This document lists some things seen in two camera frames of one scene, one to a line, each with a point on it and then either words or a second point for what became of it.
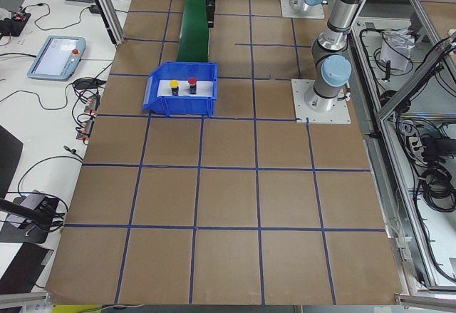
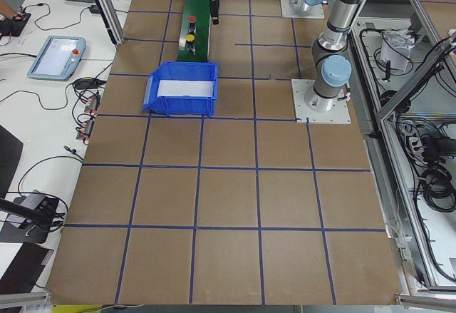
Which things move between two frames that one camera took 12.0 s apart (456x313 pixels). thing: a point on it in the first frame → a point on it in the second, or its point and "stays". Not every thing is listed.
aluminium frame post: x=105 y=4 stays
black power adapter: x=94 y=8 stays
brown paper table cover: x=251 y=205 stays
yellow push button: x=174 y=87 → x=190 y=45
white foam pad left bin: x=203 y=88 stays
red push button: x=192 y=81 → x=192 y=20
